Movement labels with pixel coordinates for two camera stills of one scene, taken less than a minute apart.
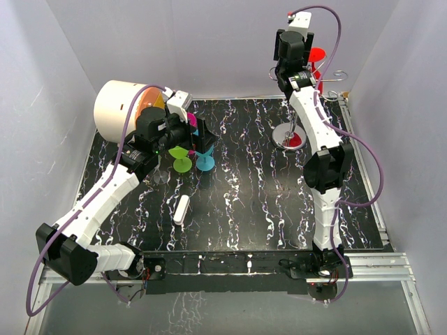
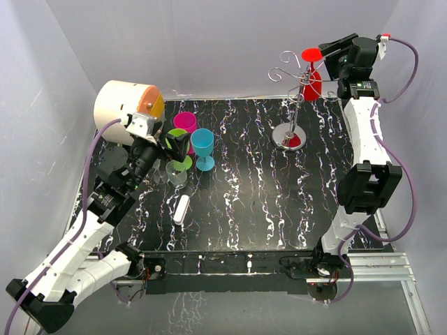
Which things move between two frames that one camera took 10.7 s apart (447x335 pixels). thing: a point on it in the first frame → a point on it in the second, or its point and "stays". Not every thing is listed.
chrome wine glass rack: [290, 136] stays
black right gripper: [308, 42] → [327, 49]
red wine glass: [316, 54] stays
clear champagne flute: [160, 177] stays
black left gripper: [202, 141] → [178, 144]
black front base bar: [250, 271] stays
